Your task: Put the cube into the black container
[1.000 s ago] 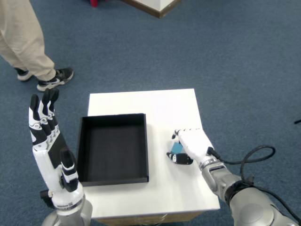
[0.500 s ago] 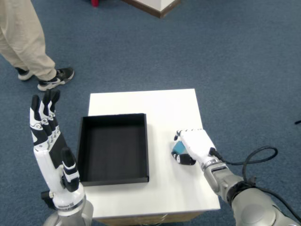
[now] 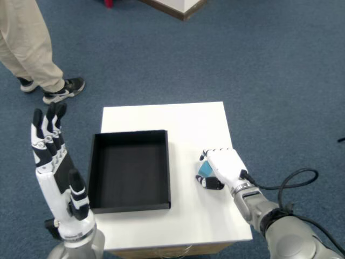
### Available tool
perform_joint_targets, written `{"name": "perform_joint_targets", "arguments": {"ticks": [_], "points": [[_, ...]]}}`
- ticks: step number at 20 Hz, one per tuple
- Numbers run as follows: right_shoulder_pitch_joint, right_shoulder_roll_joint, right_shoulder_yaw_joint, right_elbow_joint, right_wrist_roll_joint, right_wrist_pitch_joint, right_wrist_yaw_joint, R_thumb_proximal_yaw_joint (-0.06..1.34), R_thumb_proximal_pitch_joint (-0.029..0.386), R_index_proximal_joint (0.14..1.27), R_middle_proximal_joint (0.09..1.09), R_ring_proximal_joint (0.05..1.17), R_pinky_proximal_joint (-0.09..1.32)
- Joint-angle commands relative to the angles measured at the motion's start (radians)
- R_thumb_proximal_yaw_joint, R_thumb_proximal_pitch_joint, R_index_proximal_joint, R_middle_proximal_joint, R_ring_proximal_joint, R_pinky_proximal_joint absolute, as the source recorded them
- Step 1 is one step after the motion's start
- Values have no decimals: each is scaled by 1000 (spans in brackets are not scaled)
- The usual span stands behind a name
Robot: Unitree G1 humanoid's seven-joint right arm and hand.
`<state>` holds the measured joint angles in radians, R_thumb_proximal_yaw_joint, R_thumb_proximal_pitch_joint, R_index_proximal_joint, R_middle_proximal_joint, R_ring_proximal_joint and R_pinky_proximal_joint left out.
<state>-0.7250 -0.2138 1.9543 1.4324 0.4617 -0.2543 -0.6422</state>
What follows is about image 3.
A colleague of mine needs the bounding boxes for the black left wrist connector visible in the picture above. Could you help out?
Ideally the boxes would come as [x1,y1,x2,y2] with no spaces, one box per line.
[44,218,62,240]

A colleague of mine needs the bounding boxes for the blue cube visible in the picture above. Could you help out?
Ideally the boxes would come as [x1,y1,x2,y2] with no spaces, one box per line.
[198,161,215,176]

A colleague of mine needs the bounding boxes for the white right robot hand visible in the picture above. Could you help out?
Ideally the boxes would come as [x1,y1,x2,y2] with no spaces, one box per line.
[196,147,251,191]

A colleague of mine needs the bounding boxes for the black white sneaker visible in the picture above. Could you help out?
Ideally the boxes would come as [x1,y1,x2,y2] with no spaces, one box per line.
[42,77,86,105]
[17,77,39,93]

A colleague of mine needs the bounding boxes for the white cabinet with brown base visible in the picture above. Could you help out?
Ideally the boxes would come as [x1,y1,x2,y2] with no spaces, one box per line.
[140,0,208,21]

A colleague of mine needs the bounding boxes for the black open box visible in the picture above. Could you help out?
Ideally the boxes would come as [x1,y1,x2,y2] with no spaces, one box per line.
[87,129,173,214]

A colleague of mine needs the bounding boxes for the beige trousers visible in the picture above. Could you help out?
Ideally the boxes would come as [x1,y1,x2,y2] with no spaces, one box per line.
[0,0,65,93]

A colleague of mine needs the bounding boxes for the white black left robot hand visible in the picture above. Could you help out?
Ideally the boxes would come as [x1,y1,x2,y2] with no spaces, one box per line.
[31,102,95,241]

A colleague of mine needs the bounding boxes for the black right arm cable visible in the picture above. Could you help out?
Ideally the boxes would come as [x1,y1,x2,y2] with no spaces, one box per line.
[239,167,345,249]

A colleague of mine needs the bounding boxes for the white wooden table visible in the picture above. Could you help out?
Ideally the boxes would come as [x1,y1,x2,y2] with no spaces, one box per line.
[101,101,253,259]

